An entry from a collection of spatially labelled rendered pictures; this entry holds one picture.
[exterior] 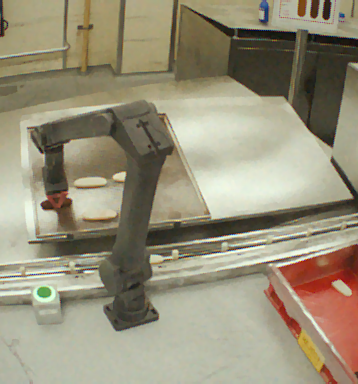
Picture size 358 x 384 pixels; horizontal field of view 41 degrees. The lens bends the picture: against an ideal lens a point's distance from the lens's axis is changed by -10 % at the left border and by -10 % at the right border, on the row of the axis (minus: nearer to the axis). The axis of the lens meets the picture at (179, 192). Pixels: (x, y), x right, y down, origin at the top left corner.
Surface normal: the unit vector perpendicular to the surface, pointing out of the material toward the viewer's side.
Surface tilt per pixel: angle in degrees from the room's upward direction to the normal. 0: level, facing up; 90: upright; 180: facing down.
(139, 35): 90
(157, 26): 90
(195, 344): 0
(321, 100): 90
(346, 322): 0
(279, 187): 10
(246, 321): 0
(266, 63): 90
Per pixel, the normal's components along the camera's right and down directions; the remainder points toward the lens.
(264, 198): 0.12, -0.72
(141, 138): 0.39, -0.44
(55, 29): 0.29, 0.54
